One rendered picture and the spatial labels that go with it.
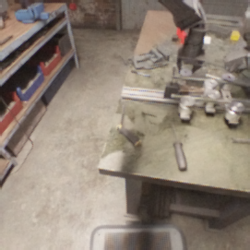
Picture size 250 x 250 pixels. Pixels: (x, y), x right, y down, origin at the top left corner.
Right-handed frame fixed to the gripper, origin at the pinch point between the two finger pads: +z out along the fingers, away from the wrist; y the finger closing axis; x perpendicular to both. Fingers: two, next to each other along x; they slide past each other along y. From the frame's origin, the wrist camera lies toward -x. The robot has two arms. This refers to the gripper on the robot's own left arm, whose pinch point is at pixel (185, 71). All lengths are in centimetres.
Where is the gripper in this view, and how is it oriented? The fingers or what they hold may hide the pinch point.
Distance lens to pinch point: 80.4
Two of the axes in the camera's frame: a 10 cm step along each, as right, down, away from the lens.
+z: 0.5, 5.1, 8.6
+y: -9.8, -1.3, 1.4
